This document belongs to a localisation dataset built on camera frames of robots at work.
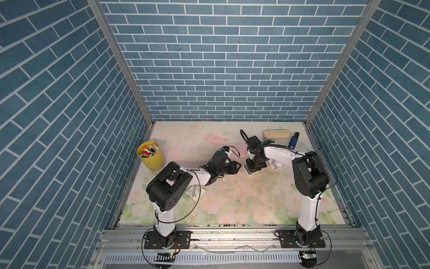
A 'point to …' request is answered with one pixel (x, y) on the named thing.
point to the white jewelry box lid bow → (275, 163)
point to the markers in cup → (149, 151)
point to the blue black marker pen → (293, 141)
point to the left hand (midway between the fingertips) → (242, 167)
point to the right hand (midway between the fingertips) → (252, 170)
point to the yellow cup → (155, 163)
